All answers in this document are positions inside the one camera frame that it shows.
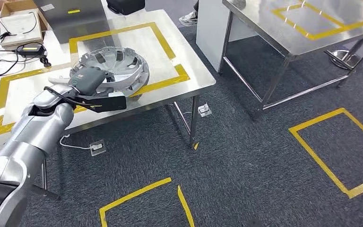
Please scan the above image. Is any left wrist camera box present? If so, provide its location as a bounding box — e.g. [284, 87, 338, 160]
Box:
[81, 91, 127, 114]

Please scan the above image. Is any black power plug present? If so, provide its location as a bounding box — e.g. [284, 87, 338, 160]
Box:
[40, 54, 52, 68]

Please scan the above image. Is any metal floor outlet box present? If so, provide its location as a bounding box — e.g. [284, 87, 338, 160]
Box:
[89, 140, 106, 157]
[198, 103, 213, 117]

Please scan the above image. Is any white curved plastic part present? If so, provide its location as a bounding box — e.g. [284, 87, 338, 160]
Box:
[47, 67, 138, 93]

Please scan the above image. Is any person's foot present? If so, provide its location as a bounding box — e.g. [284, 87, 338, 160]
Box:
[179, 11, 199, 27]

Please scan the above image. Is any yellow floor tape square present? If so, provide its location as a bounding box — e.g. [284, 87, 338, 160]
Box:
[99, 177, 196, 227]
[289, 108, 363, 200]

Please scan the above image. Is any thin black cable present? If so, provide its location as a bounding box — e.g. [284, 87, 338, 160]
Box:
[0, 12, 38, 40]

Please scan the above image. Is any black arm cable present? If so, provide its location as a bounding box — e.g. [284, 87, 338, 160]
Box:
[43, 86, 102, 109]

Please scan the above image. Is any grey wheel hubcap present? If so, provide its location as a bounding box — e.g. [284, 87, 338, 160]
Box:
[70, 46, 150, 98]

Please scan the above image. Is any white flat device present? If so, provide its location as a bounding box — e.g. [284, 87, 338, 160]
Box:
[0, 12, 43, 47]

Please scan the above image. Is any brown cardboard box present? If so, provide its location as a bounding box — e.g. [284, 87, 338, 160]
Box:
[0, 0, 49, 48]

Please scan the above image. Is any stainless steel workbench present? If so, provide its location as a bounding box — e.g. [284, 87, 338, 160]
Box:
[0, 9, 216, 201]

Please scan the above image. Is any stainless steel table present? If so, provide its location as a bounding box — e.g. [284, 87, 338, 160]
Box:
[222, 0, 363, 120]

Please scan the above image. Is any chrome round stanchion base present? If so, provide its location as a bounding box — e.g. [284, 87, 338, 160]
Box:
[328, 50, 362, 70]

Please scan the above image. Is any black carry bag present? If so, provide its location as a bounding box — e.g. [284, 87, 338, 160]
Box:
[106, 0, 146, 16]

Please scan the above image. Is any white coiled floor cable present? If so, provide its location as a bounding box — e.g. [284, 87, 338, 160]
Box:
[59, 134, 91, 150]

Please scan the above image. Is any stainless steel box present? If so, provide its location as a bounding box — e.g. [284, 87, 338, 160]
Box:
[33, 0, 113, 44]

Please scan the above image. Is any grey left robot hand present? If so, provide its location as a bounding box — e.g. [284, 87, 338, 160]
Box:
[68, 66, 115, 96]

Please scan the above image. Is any black power cable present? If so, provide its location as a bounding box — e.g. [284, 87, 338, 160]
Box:
[0, 42, 49, 78]

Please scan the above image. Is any black power adapter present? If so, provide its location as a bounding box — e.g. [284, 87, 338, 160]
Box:
[17, 44, 46, 58]

